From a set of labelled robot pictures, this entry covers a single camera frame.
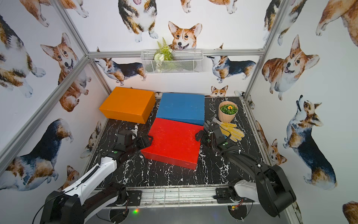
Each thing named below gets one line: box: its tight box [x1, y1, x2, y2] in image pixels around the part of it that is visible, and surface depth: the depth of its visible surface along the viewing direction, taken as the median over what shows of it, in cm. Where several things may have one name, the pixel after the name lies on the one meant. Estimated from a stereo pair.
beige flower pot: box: [218, 100, 239, 124], surface depth 100 cm
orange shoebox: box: [98, 86, 157, 125], surface depth 109 cm
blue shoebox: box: [156, 92, 206, 126], surface depth 100 cm
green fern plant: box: [153, 37, 174, 62], surface depth 85 cm
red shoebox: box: [140, 117, 205, 171], surface depth 87 cm
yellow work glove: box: [212, 117, 245, 143], surface depth 100 cm
